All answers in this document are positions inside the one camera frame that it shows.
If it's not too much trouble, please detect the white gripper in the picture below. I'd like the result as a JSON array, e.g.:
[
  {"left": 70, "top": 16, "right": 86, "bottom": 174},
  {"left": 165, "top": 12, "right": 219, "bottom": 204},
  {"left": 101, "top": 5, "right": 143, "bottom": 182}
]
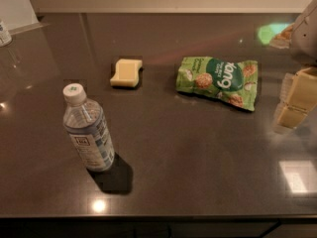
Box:
[{"left": 273, "top": 0, "right": 317, "bottom": 130}]

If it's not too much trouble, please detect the green rice chip bag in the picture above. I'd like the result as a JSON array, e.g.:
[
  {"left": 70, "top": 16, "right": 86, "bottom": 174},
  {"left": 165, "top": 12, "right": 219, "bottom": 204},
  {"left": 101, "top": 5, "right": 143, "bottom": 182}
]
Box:
[{"left": 175, "top": 57, "right": 259, "bottom": 111}]

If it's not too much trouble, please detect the blue plastic water bottle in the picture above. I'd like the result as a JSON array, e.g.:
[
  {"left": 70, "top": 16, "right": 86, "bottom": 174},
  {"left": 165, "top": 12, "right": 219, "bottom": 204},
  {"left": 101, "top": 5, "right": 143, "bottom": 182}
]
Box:
[{"left": 62, "top": 83, "right": 115, "bottom": 173}]

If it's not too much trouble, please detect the yellow sponge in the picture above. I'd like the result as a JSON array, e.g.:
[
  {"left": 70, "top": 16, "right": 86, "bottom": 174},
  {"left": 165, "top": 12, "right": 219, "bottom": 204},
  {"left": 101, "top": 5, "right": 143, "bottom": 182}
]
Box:
[{"left": 110, "top": 59, "right": 143, "bottom": 88}]

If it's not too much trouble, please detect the white board at corner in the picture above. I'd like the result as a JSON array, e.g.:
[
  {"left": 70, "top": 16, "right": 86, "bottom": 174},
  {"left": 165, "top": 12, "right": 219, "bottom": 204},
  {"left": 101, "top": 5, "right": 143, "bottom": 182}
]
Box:
[{"left": 0, "top": 0, "right": 47, "bottom": 35}]

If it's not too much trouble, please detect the white container at left edge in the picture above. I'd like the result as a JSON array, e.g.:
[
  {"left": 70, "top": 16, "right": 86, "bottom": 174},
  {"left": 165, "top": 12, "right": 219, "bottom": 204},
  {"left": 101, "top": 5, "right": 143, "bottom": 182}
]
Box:
[{"left": 0, "top": 19, "right": 12, "bottom": 47}]

